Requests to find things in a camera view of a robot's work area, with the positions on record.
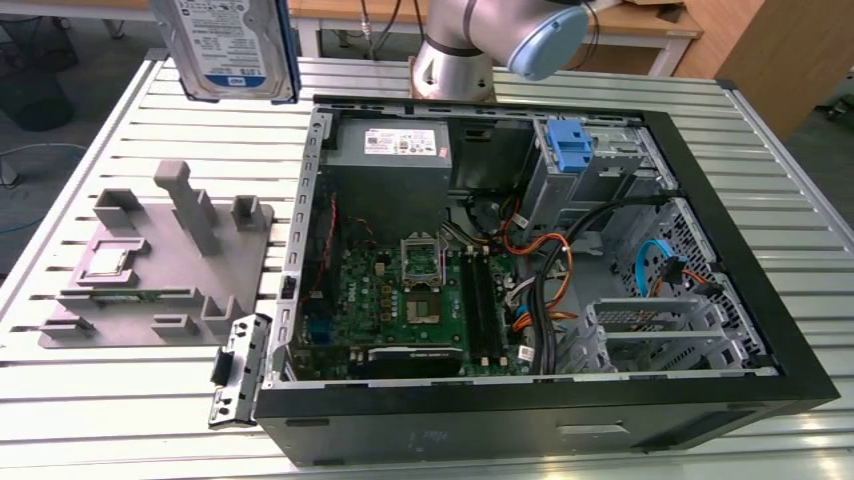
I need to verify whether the blue data wire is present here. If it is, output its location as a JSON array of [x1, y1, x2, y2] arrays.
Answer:
[[636, 239, 679, 301]]

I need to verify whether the hard disk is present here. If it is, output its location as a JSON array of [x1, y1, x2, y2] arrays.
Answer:
[[149, 0, 300, 105]]

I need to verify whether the grey metal disk bay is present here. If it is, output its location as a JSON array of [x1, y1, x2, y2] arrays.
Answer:
[[579, 297, 766, 374]]

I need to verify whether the metal socket cover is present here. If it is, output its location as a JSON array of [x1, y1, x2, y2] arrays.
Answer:
[[397, 234, 445, 291]]

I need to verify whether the CPU socket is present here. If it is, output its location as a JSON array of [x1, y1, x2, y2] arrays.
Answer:
[[403, 289, 445, 324]]

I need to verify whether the black RAM slot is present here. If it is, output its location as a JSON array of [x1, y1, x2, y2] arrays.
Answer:
[[469, 248, 489, 362], [487, 248, 507, 362], [461, 248, 481, 362], [480, 248, 499, 362]]

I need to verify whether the green motherboard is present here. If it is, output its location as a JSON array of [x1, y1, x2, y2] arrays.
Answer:
[[292, 234, 535, 381]]

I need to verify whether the grey power supply unit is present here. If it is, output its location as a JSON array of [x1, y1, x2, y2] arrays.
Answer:
[[319, 117, 456, 246]]

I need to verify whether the black graphics card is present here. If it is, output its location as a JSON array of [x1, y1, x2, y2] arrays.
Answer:
[[349, 346, 465, 379]]

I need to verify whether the grey metal drive cage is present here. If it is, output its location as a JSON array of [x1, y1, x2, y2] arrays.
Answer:
[[523, 117, 675, 241]]

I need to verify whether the blue plastic drive latch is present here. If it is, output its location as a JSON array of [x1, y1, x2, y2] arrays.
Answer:
[[544, 119, 594, 172]]

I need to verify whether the grey metal slot retainer flap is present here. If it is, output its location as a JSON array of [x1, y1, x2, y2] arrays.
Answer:
[[207, 312, 273, 431]]

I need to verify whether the black PC case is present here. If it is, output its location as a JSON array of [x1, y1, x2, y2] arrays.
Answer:
[[252, 93, 842, 469]]

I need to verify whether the grey parts rack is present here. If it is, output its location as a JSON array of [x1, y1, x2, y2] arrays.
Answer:
[[37, 159, 279, 349]]

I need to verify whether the green RAM stick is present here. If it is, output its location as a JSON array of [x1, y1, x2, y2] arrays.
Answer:
[[89, 290, 161, 304]]

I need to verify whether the silver CPU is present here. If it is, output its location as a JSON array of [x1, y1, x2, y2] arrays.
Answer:
[[89, 249, 132, 275]]

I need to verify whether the wooden cabinet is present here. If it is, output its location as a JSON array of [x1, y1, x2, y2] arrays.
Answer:
[[686, 0, 854, 144]]

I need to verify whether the yellow black wire bundle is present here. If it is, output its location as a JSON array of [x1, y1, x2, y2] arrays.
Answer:
[[443, 219, 495, 251]]

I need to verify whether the orange red wire bundle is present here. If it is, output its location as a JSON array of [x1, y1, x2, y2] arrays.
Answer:
[[499, 232, 579, 331]]

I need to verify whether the thin red wire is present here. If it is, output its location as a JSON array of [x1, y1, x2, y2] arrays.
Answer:
[[303, 193, 341, 304]]

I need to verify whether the black cable bundle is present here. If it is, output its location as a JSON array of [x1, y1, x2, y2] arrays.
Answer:
[[530, 195, 668, 375]]

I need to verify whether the wooden desk white frame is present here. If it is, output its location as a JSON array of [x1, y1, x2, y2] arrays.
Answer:
[[296, 0, 706, 77], [0, 0, 321, 57]]

